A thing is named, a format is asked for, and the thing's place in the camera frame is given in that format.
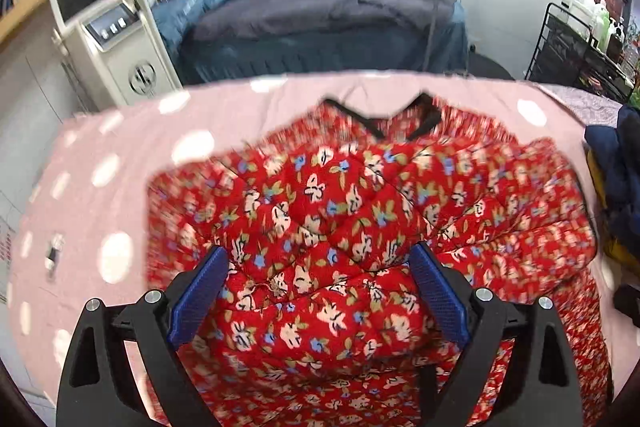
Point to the wall poster with QR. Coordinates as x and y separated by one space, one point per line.
6 244

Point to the navy blue folded garment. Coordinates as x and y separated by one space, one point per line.
616 150

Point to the pink polka dot blanket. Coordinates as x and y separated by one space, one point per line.
83 232

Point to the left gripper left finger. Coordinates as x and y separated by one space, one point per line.
97 386

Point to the beige machine with screen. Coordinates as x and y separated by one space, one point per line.
113 50

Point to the dark grey bed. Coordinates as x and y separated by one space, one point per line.
251 38

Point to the black wire rack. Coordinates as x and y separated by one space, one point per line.
565 54

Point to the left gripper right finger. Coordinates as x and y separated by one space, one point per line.
540 386

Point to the green plastic bottle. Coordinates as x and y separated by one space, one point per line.
601 24

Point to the red floral quilted jacket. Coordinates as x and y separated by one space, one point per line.
319 322

